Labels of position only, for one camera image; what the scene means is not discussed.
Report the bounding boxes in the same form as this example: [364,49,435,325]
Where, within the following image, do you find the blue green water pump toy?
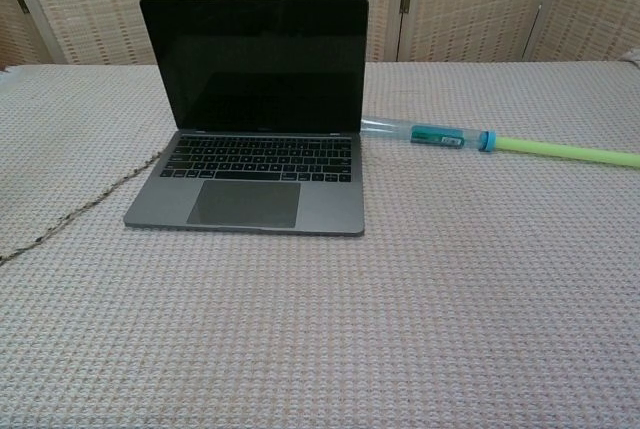
[360,113,640,170]

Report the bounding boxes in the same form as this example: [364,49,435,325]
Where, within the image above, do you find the silver laptop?
[123,0,370,238]

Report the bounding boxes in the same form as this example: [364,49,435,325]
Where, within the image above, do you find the beige woven tablecloth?
[0,48,640,429]

